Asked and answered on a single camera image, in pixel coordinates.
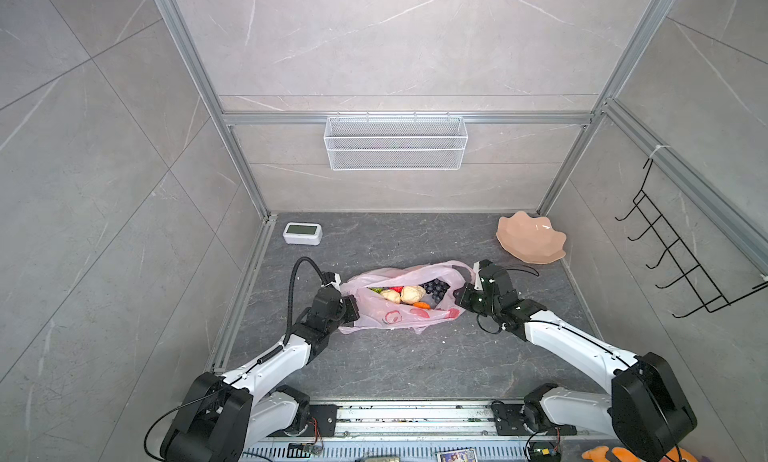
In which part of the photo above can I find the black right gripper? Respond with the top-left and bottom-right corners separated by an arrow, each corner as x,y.
452,281 -> 501,319

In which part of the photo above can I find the pink printed plastic bag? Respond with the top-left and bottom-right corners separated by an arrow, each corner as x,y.
340,260 -> 477,334

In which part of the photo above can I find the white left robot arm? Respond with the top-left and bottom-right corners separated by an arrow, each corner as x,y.
155,284 -> 360,461

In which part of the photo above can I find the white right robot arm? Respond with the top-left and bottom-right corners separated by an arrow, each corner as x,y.
451,260 -> 697,461

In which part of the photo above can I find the dark fake grape bunch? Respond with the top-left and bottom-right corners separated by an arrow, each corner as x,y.
421,278 -> 450,308

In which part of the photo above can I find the peach scalloped plastic bowl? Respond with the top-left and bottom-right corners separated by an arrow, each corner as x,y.
496,211 -> 567,265

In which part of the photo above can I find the white digital clock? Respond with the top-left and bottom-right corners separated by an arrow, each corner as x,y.
282,221 -> 323,246

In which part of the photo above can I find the orange plush toy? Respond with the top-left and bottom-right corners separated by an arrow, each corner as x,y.
580,440 -> 715,462

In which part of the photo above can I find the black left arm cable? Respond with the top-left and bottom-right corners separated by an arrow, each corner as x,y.
283,256 -> 330,346

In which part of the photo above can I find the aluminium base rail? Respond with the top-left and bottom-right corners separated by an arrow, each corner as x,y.
239,398 -> 664,462

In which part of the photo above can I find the white wire mesh basket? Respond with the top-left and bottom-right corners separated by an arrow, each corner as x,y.
323,114 -> 469,171

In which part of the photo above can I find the black wire hook rack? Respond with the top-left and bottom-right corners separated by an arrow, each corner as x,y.
614,157 -> 767,319

